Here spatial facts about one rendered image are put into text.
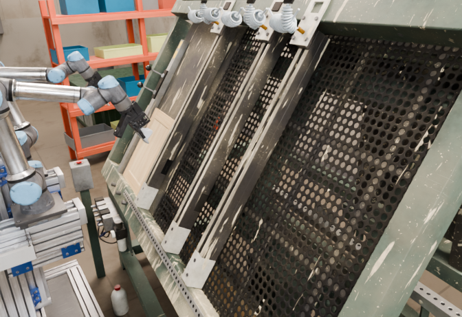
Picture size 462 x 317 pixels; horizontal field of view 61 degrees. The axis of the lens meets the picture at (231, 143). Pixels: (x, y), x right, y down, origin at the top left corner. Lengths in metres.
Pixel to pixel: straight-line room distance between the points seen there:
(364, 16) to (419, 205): 0.62
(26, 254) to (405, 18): 1.74
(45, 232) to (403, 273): 1.60
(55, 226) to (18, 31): 8.96
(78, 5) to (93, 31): 6.23
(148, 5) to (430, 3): 4.33
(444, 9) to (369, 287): 0.73
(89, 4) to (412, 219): 4.41
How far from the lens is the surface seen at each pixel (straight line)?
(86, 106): 1.76
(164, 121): 2.35
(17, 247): 2.02
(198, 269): 1.57
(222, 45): 2.08
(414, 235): 1.03
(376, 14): 1.33
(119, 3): 5.08
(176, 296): 1.68
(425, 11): 1.23
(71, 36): 11.02
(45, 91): 1.88
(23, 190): 1.85
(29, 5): 10.86
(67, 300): 2.82
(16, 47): 10.84
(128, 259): 3.06
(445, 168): 1.05
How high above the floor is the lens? 1.96
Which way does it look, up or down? 21 degrees down
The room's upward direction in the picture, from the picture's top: 2 degrees counter-clockwise
